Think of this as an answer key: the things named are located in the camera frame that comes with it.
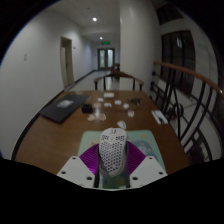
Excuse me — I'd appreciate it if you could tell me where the dark framed window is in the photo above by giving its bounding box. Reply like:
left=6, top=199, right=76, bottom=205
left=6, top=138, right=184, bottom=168
left=160, top=29, right=198, bottom=98

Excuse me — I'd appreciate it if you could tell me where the wooden armchair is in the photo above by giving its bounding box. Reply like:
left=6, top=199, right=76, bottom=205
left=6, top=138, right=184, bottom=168
left=93, top=71, right=145, bottom=92

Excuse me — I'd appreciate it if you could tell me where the pale green printed mouse pad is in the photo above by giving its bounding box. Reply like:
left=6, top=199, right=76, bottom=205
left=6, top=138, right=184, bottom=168
left=77, top=129, right=168, bottom=189

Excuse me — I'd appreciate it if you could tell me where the clear plastic bag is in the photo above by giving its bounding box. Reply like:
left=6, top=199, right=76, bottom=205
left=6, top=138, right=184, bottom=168
left=55, top=99, right=73, bottom=109

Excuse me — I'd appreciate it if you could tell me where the pale side door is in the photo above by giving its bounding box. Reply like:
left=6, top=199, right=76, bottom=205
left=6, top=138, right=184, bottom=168
left=59, top=36, right=75, bottom=88

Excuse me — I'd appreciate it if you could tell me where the black cable bundle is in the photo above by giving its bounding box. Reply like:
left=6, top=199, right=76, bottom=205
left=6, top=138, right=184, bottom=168
left=129, top=97, right=142, bottom=107

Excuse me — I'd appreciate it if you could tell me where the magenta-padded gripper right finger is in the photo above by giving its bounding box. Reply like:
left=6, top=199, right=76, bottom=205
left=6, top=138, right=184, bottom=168
left=124, top=141, right=168, bottom=189

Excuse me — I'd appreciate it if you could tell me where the black railing with wooden handrail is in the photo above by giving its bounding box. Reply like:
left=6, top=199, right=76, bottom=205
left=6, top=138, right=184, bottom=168
left=151, top=60, right=224, bottom=164

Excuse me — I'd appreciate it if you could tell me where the white perforated computer mouse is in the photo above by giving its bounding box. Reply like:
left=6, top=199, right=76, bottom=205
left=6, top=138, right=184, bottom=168
left=97, top=126, right=129, bottom=177

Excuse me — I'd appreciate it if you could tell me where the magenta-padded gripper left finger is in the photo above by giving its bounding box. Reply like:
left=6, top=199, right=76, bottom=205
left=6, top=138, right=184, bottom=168
left=56, top=143, right=101, bottom=189

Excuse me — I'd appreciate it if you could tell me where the glass double door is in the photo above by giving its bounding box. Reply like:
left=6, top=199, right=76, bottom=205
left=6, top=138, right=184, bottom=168
left=97, top=47, right=116, bottom=71

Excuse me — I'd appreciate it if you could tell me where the black flat board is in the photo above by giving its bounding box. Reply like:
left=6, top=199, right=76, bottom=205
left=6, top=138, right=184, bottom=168
left=39, top=93, right=92, bottom=124

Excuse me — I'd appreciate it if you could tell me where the white flat booklet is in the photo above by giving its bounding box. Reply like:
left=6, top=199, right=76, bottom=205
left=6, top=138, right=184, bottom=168
left=151, top=109, right=169, bottom=125

